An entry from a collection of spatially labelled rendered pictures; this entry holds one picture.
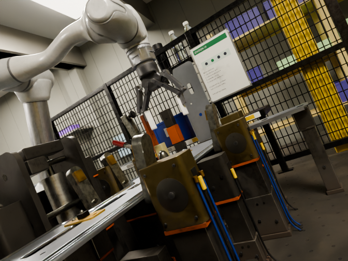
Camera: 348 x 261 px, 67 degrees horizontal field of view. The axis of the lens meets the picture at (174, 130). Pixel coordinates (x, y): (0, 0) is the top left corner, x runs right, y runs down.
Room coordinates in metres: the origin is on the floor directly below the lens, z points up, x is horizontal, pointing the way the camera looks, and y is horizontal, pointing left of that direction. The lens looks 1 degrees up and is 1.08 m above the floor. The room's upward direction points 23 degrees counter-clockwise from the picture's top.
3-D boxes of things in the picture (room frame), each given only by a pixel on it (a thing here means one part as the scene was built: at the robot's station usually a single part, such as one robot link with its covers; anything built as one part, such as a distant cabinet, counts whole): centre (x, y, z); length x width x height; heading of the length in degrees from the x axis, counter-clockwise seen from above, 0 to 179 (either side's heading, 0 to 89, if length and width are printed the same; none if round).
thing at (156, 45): (1.58, -0.10, 1.52); 0.07 x 0.07 x 0.18
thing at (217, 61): (1.35, -0.34, 1.30); 0.23 x 0.02 x 0.31; 62
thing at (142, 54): (0.91, 0.00, 1.36); 0.09 x 0.09 x 0.06
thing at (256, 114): (1.38, -0.02, 1.02); 0.90 x 0.22 x 0.03; 62
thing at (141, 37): (0.89, 0.00, 1.47); 0.13 x 0.11 x 0.16; 167
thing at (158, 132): (1.38, -0.04, 1.10); 0.30 x 0.17 x 0.13; 53
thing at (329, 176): (0.86, -0.41, 0.84); 0.05 x 0.05 x 0.29; 62
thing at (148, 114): (0.94, 0.06, 1.16); 0.03 x 0.01 x 0.07; 152
